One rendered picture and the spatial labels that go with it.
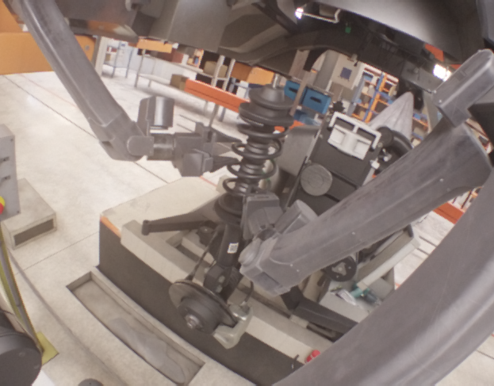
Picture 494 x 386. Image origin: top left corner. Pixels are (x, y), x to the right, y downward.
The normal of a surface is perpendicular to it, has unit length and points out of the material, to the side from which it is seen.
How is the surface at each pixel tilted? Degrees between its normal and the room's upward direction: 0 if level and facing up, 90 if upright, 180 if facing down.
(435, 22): 90
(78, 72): 68
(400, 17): 90
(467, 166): 109
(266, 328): 90
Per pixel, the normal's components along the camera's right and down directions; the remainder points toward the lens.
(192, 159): 0.39, 0.44
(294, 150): -0.70, 0.11
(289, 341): -0.42, 0.29
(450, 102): -0.43, 0.59
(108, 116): 0.66, 0.01
